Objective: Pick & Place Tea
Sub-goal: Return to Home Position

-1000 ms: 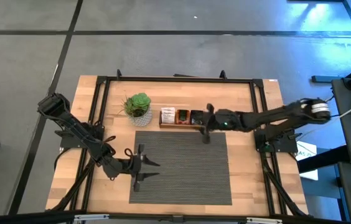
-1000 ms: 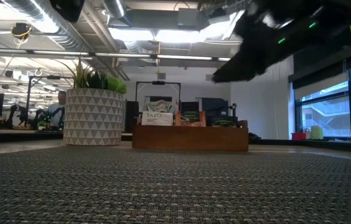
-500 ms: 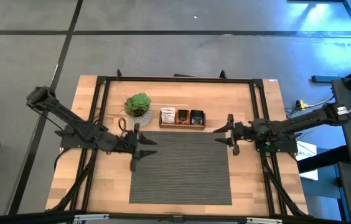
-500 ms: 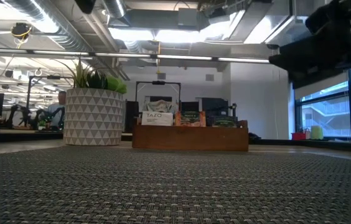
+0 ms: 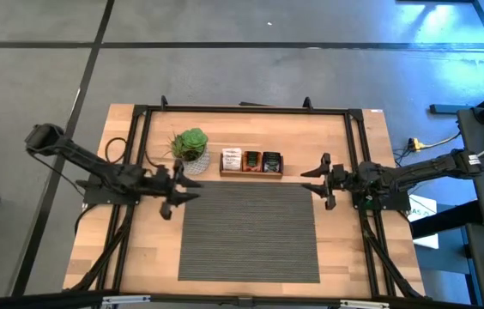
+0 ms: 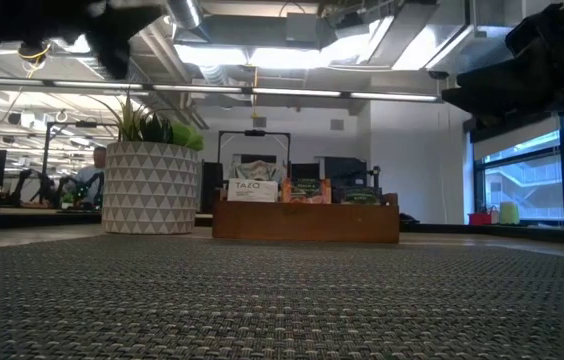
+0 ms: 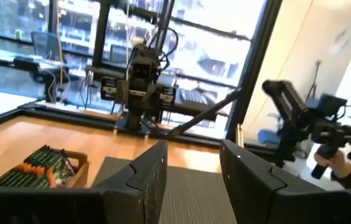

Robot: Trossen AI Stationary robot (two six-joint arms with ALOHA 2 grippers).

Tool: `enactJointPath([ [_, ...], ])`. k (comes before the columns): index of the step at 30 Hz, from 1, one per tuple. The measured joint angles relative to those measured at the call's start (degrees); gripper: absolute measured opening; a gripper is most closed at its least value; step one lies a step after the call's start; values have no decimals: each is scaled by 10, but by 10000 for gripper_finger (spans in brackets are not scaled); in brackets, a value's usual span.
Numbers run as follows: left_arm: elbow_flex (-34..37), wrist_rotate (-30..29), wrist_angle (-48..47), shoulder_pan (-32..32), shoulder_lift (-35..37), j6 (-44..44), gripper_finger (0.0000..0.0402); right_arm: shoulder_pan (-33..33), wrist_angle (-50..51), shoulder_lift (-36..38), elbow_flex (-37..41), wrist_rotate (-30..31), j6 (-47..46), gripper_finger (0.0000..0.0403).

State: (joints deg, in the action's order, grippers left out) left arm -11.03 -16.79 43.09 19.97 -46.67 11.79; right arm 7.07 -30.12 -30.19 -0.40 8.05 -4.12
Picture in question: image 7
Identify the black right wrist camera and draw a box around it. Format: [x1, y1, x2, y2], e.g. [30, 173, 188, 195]
[131, 60, 153, 80]

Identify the dark office chair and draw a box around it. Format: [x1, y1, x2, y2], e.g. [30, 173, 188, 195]
[30, 30, 70, 63]

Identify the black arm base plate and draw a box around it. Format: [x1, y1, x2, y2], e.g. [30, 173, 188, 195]
[113, 119, 167, 136]

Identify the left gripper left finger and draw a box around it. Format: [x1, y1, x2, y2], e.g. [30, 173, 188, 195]
[0, 140, 169, 224]

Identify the person's hand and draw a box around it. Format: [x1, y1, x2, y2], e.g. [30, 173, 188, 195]
[314, 150, 351, 179]

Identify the hanging yellow cable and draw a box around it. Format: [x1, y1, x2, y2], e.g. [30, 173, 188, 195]
[55, 0, 65, 91]

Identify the black metal table frame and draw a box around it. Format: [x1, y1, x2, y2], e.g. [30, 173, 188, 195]
[0, 0, 284, 150]

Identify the black keyboard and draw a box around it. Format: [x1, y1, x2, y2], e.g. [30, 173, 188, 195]
[178, 88, 209, 106]

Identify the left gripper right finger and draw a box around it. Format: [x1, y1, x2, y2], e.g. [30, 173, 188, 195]
[219, 139, 351, 224]

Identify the grey woven placemat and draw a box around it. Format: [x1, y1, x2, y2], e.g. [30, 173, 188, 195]
[91, 157, 237, 224]

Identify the brown wooden tea organizer box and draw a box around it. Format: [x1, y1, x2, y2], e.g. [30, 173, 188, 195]
[0, 144, 90, 190]

